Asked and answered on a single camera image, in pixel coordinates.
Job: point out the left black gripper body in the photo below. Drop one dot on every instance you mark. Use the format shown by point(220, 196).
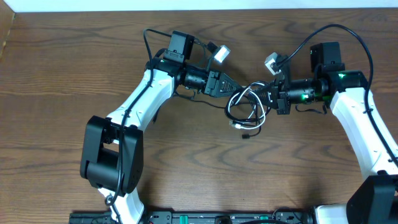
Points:
point(212, 83)

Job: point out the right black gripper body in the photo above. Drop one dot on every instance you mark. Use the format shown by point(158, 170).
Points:
point(283, 101)

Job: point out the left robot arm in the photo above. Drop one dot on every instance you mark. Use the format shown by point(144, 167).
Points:
point(112, 159)

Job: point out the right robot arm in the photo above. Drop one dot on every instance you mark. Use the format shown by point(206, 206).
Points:
point(343, 91)

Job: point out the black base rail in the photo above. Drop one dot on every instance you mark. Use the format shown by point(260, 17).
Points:
point(284, 215)

